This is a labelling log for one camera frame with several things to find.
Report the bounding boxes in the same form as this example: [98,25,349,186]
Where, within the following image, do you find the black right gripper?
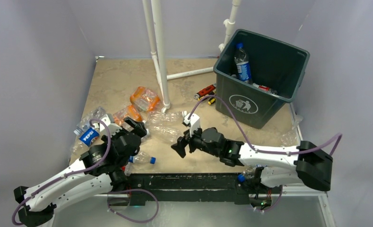
[171,124,221,158]

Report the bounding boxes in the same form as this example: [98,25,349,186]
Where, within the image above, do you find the water bottle lake picture label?
[252,83,277,95]

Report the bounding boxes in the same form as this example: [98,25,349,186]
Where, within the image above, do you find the small pepsi bottle blue cap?
[234,43,253,84]

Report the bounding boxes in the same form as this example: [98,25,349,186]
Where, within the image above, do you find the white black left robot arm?
[11,117,148,227]

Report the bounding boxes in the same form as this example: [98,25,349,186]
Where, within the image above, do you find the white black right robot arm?
[171,127,333,192]

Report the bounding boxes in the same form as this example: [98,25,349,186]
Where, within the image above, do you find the dark green trash bin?
[213,29,310,129]

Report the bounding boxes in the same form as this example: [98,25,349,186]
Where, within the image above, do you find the clear crushed bottle white cap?
[148,111,187,124]

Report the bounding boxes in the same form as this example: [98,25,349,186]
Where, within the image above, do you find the water bottle blue label cap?
[128,151,156,164]

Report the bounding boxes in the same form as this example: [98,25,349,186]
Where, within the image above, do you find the small bottle red white label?
[122,163,133,176]

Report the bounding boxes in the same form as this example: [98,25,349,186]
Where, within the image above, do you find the yellow black screwdriver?
[207,95,216,105]
[198,91,215,103]

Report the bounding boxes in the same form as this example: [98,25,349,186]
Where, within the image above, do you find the large pepsi bottle blue label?
[71,127,100,155]

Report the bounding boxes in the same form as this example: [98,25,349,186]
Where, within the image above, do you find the clear crushed bottle blue label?
[74,106,107,136]

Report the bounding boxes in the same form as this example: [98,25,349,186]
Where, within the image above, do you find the blue label bottle near base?
[237,165,266,183]

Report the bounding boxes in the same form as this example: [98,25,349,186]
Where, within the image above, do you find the white camera right wrist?
[182,113,200,137]

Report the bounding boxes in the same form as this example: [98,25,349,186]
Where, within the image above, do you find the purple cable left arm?
[11,119,160,227]

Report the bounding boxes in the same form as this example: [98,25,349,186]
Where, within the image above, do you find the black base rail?
[124,172,283,206]

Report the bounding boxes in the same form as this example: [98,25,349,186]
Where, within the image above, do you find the white pvc pipe frame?
[142,0,242,114]

